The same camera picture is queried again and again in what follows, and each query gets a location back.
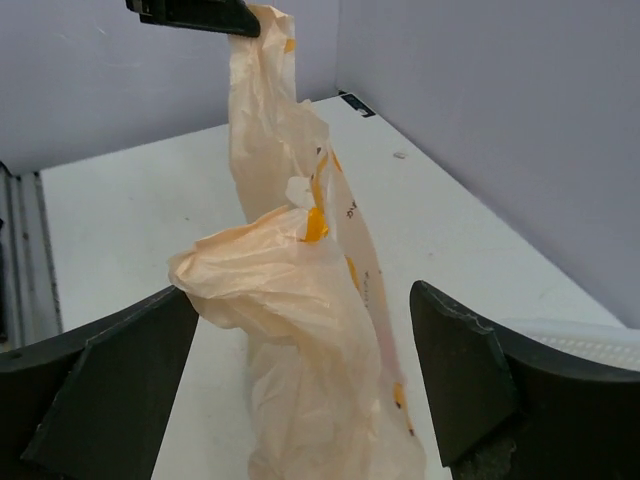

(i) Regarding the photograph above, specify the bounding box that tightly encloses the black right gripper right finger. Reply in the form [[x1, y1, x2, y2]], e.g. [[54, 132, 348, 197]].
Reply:
[[410, 281, 639, 479]]

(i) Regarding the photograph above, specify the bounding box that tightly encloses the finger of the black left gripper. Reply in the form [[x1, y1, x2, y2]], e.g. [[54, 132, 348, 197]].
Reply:
[[125, 0, 261, 38]]

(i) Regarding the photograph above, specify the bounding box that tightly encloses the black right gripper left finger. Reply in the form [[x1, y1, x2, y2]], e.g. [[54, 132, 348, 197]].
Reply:
[[1, 287, 198, 479]]

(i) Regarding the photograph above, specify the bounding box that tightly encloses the banana print plastic bag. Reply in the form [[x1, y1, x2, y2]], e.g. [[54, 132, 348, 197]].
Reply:
[[169, 5, 426, 479]]

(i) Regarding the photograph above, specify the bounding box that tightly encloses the white plastic basket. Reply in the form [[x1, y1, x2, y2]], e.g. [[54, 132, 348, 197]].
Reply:
[[503, 319, 640, 372]]

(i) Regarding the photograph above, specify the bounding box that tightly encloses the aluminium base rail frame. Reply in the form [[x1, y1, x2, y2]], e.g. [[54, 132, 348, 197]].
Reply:
[[1, 166, 63, 349]]

